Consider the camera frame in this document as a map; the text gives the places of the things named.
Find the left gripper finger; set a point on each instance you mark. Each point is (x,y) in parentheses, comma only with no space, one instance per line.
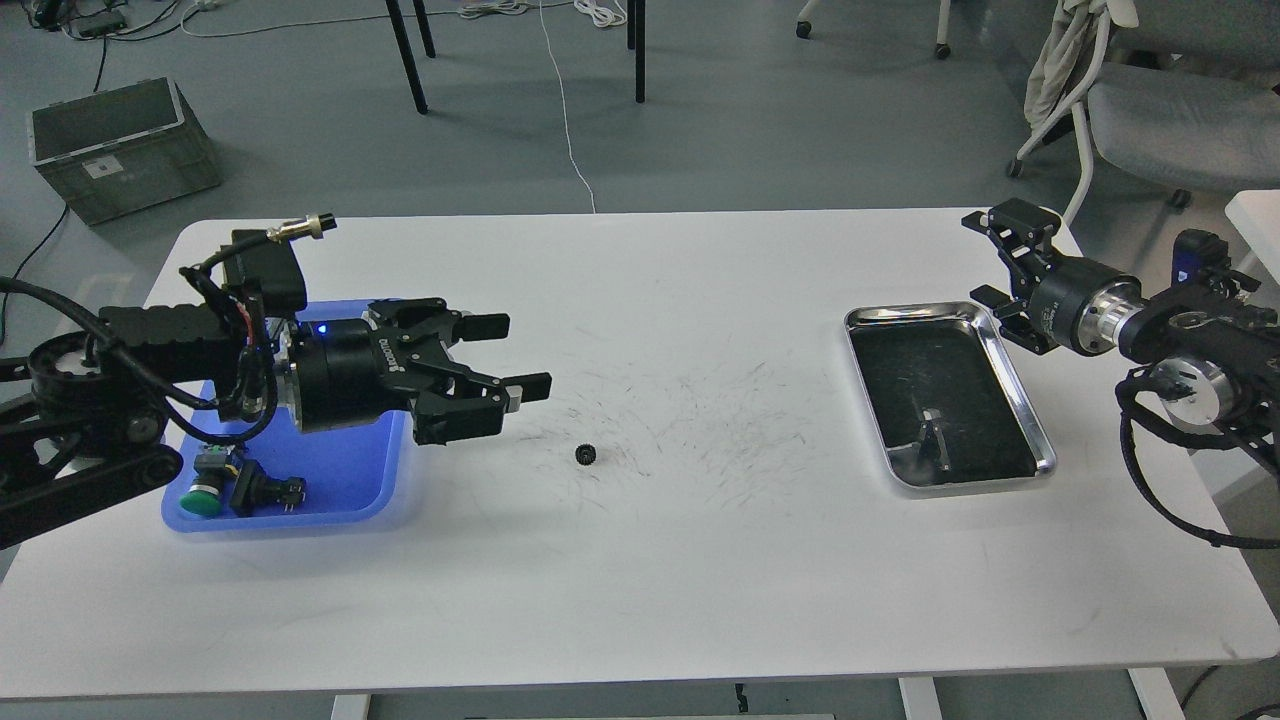
(452,402)
(404,326)

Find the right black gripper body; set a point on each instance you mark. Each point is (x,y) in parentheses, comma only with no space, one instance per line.
(1078,303)

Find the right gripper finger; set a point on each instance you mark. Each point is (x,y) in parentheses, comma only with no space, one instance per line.
(1022,234)
(1013,323)

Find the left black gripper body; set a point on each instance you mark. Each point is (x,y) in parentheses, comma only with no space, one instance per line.
(324,372)

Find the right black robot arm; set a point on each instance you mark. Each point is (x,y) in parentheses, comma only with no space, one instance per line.
(1204,360)

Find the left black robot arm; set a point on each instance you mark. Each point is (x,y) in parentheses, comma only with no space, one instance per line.
(89,432)

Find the blue plastic tray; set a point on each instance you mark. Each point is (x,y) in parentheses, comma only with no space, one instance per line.
(350,475)

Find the silver metal tray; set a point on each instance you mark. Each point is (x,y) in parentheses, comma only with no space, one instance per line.
(951,414)

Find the grey office chair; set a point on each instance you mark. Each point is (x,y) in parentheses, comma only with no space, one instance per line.
(1188,132)

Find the black table leg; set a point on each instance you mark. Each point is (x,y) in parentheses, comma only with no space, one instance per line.
(405,49)
(636,43)

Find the grey plastic crate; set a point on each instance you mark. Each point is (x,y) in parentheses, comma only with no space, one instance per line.
(118,151)

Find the black table leg right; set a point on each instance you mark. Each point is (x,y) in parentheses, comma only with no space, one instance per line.
(636,43)

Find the black switch part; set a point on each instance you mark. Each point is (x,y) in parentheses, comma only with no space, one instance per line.
(255,489)

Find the green push button switch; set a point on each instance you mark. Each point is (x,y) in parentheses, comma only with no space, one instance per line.
(217,470)

